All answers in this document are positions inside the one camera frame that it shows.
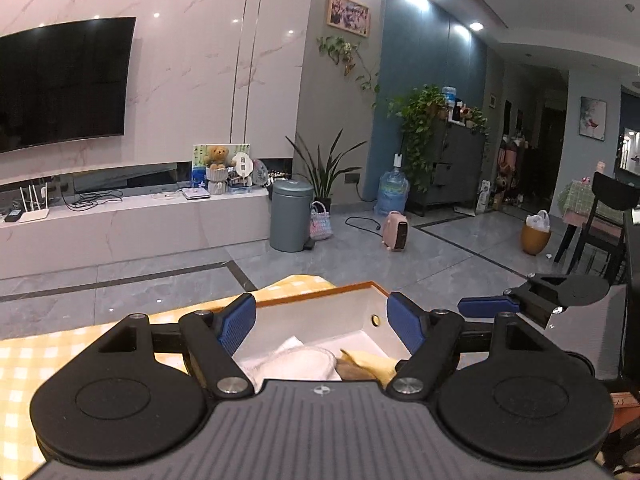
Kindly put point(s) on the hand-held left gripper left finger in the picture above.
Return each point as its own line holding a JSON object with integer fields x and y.
{"x": 237, "y": 322}

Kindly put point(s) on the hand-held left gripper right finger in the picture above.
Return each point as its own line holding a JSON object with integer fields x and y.
{"x": 407, "y": 322}

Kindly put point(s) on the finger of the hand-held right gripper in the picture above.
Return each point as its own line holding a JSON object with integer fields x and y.
{"x": 485, "y": 306}

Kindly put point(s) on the yellow soft cloth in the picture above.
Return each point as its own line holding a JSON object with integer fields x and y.
{"x": 375, "y": 362}

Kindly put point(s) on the white fluffy cloth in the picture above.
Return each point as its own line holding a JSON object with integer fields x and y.
{"x": 295, "y": 362}

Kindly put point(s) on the brown fuzzy cloth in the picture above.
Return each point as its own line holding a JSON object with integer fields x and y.
{"x": 352, "y": 371}

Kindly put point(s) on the orange bin with white bag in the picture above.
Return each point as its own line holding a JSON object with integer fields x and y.
{"x": 536, "y": 237}

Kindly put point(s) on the black dining chair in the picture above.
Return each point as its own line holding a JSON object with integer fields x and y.
{"x": 607, "y": 210}

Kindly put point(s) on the pink space heater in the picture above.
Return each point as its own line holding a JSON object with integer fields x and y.
{"x": 396, "y": 232}

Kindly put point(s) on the table with green checked cloth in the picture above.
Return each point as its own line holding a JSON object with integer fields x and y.
{"x": 575, "y": 195}

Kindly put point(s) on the white carton by cabinet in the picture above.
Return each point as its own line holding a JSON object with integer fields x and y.
{"x": 485, "y": 195}

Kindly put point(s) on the grey pedal trash bin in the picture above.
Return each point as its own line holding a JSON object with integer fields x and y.
{"x": 291, "y": 217}

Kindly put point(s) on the pastel woven basket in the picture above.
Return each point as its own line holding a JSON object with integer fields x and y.
{"x": 321, "y": 222}

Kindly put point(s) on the blue water jug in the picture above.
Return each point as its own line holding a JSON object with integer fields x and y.
{"x": 391, "y": 192}

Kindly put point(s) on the white flat device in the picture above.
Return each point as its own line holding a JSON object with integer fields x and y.
{"x": 195, "y": 193}

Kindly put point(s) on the dark grey cabinet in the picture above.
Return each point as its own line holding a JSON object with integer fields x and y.
{"x": 460, "y": 165}

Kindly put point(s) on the marble television console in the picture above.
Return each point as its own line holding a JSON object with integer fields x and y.
{"x": 125, "y": 230}

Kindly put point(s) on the decorative round plate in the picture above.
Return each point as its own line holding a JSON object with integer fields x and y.
{"x": 259, "y": 172}

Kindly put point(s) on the white round hand fan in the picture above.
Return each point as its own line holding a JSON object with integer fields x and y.
{"x": 242, "y": 165}

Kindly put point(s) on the brown teddy bear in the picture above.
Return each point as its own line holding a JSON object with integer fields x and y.
{"x": 216, "y": 157}

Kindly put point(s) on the green bamboo picture card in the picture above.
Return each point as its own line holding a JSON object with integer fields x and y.
{"x": 199, "y": 160}

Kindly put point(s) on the long-leaf potted plant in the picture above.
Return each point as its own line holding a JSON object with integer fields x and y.
{"x": 325, "y": 170}

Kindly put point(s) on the yellow checkered mat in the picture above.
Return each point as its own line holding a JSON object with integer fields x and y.
{"x": 60, "y": 355}

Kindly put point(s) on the bushy trailing plant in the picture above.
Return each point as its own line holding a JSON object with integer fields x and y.
{"x": 420, "y": 125}

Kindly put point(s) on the white and blue bottle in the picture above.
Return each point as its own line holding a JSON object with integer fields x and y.
{"x": 449, "y": 95}

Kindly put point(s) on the white router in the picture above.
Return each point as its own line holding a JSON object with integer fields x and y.
{"x": 34, "y": 214}

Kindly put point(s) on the black set-top box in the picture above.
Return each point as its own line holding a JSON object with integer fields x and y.
{"x": 13, "y": 217}

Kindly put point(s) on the hanging vine plant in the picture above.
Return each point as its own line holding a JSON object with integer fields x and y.
{"x": 350, "y": 55}

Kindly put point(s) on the black flat television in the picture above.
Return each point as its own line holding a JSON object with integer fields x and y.
{"x": 60, "y": 85}

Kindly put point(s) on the wooden framed picture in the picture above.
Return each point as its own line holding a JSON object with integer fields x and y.
{"x": 349, "y": 14}

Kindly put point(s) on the wall power socket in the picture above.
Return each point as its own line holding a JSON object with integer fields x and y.
{"x": 353, "y": 178}

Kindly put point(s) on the framed wall painting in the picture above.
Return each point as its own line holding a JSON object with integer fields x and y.
{"x": 593, "y": 118}

